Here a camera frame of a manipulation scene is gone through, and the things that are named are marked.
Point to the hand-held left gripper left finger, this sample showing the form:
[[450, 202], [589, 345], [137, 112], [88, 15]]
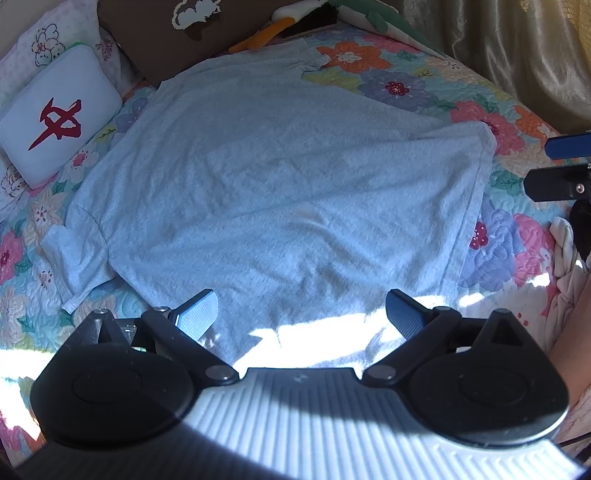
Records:
[[198, 316]]

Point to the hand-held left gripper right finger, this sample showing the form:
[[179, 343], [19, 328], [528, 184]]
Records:
[[404, 318]]

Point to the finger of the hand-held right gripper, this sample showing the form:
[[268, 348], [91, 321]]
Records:
[[554, 184], [568, 145]]

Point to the light grey t-shirt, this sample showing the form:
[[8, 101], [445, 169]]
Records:
[[277, 184]]

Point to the white floral garment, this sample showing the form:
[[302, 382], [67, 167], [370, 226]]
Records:
[[570, 277]]

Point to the beige curtain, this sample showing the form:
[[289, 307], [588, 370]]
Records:
[[508, 46]]

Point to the floral quilt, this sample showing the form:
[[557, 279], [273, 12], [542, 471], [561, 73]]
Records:
[[392, 87]]

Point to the white pillow with red character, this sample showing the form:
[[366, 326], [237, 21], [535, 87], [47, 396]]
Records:
[[90, 74]]

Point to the brown pillow with sheep patch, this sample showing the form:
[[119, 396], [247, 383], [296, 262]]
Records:
[[147, 37]]

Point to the orange white black plush toy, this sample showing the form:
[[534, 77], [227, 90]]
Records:
[[263, 37]]

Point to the white floral print pillow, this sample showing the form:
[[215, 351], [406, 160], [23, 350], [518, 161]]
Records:
[[51, 27]]

